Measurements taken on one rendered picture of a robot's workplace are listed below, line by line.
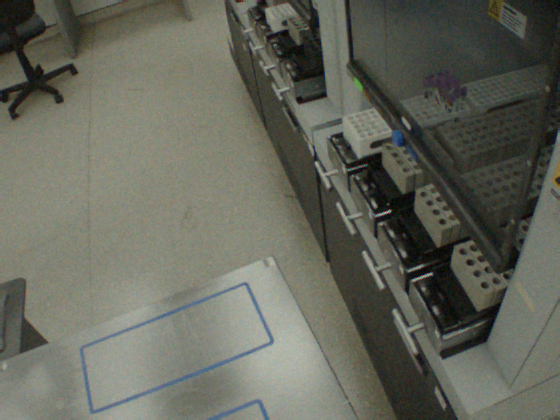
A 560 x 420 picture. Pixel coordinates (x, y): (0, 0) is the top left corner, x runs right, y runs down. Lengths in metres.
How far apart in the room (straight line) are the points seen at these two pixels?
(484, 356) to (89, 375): 0.72
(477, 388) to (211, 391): 0.46
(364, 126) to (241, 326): 0.55
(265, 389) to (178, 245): 1.41
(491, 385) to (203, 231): 1.54
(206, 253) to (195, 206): 0.29
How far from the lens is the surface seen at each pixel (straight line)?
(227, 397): 0.85
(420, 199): 0.98
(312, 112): 1.44
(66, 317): 2.18
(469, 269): 0.88
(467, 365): 0.95
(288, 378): 0.84
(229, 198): 2.29
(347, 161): 1.15
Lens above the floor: 1.58
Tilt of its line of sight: 46 degrees down
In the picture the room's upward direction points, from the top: 12 degrees counter-clockwise
